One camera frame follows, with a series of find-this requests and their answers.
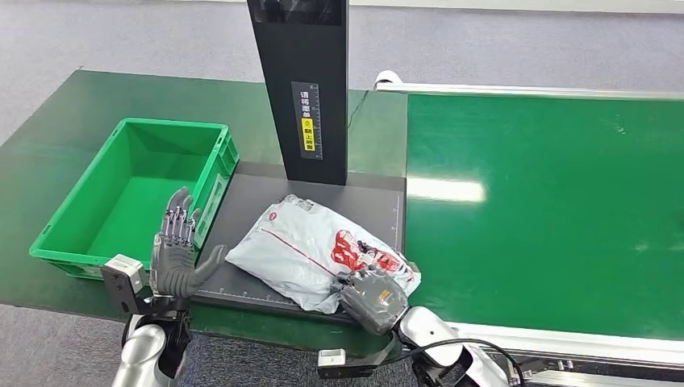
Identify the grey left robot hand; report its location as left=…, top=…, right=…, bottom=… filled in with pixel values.
left=148, top=186, right=229, bottom=300

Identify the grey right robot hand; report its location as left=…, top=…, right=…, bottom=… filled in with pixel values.
left=330, top=266, right=411, bottom=337

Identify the grey red courier bag package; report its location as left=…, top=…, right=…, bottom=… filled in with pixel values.
left=224, top=194, right=422, bottom=315

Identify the green conveyor belt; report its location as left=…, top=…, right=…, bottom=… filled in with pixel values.
left=406, top=94, right=684, bottom=341

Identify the white conveyor end cap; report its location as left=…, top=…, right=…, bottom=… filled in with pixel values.
left=373, top=69, right=403, bottom=90

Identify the green plastic crate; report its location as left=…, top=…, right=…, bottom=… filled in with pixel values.
left=29, top=118, right=240, bottom=282

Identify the dark green work table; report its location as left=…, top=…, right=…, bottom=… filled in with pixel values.
left=0, top=69, right=409, bottom=360

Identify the black ruler label yellow patch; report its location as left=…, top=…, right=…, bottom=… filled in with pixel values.
left=290, top=81, right=324, bottom=161

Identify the black scanner column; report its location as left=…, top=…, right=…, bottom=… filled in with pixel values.
left=246, top=0, right=350, bottom=186

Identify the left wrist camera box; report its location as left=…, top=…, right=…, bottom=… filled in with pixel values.
left=100, top=254, right=147, bottom=314

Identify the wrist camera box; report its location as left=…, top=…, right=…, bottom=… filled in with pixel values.
left=100, top=254, right=147, bottom=314
left=317, top=348, right=349, bottom=370

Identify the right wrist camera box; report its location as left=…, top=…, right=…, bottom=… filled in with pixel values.
left=317, top=348, right=349, bottom=370

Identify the black scanner base plate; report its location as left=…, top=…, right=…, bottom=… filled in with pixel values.
left=190, top=161, right=407, bottom=325

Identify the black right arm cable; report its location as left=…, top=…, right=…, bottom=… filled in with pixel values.
left=395, top=338, right=528, bottom=387

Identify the aluminium conveyor frame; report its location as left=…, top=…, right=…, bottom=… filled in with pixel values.
left=373, top=80, right=684, bottom=387

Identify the black scanner power cable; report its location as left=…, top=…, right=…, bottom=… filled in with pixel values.
left=346, top=89, right=370, bottom=130

